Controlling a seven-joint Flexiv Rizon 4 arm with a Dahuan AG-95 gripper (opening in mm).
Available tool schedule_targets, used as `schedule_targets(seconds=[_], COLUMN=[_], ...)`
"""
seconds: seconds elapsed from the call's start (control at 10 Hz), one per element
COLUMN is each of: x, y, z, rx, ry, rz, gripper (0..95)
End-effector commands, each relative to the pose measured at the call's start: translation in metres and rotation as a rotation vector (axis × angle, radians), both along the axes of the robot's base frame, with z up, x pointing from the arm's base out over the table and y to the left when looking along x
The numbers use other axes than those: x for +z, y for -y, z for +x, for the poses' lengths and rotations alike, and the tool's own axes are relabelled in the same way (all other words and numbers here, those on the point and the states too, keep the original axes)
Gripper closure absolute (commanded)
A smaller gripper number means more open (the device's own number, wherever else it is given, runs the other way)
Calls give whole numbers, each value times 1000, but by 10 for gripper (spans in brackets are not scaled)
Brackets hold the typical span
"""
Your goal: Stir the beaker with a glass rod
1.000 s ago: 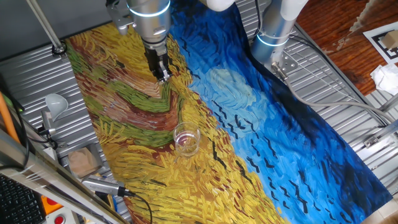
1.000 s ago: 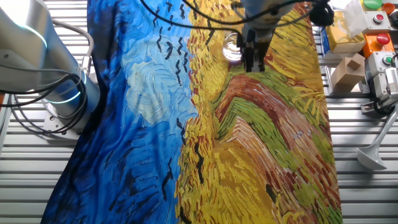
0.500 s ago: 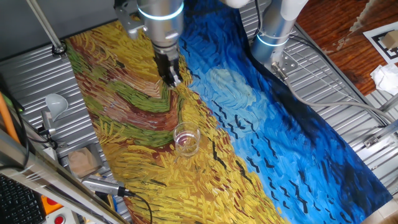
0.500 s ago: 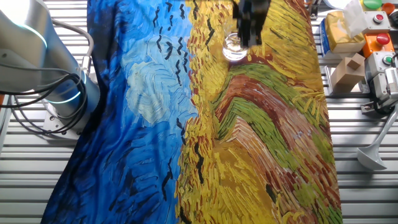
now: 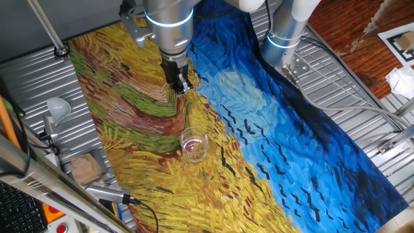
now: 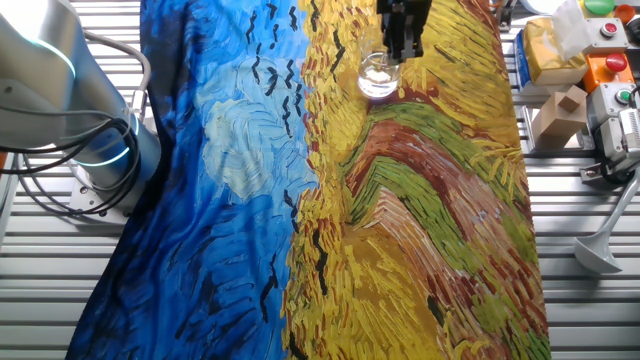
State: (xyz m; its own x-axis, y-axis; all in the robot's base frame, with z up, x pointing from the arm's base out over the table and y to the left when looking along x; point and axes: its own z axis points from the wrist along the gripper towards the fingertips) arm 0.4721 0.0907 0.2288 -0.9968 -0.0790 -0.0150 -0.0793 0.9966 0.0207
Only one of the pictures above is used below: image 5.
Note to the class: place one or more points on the black keyboard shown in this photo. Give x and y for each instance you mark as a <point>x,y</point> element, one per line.
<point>19,210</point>

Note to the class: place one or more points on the light wooden block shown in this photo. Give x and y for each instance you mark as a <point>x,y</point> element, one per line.
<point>85,168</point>

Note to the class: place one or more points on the metal corner bracket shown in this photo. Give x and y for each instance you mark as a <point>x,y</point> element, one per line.
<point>389,147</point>

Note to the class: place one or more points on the metal stand pole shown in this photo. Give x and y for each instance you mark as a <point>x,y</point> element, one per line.
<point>45,22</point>

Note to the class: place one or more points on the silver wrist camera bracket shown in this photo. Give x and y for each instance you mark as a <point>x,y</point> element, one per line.
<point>136,32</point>

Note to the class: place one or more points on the aluminium profile bar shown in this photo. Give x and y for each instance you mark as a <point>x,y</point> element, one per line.
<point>402,134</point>
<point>404,106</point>

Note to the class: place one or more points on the orange red-button box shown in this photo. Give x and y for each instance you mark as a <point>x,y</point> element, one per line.
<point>51,212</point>

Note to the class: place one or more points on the small silver mounted camera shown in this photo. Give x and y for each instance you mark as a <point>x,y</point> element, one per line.
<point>50,129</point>

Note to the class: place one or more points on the crumpled white tissue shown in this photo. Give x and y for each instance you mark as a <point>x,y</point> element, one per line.
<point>401,82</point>

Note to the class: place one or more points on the black pole foot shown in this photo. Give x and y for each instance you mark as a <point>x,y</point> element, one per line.
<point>61,51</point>

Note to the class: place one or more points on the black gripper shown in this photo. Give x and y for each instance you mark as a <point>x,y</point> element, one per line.
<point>174,71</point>

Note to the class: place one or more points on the silver depth camera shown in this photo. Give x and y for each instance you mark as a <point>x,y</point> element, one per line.
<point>106,193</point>

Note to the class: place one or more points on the clear glass beaker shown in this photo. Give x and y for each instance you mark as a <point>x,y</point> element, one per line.
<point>199,155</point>

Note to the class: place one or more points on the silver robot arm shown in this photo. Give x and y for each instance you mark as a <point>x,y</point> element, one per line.
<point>168,13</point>

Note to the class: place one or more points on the black white marker sheet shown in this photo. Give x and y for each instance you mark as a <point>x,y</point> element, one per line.
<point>393,45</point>

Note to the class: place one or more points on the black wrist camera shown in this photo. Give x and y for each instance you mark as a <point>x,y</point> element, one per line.
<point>126,8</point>

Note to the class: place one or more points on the grey red-button box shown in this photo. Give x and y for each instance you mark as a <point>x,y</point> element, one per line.
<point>63,228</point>

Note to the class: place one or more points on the grey plastic ladle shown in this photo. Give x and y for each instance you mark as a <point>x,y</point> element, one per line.
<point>59,108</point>

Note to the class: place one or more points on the painted wheatfield tablecloth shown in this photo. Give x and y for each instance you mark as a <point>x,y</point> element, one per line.
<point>291,145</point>

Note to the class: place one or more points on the aluminium frame beam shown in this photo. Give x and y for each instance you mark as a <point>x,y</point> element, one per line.
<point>39,181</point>

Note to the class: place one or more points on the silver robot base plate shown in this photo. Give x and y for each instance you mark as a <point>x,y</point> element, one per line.
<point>300,66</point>

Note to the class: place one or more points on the small cardboard cube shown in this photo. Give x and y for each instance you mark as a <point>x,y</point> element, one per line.
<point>407,41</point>

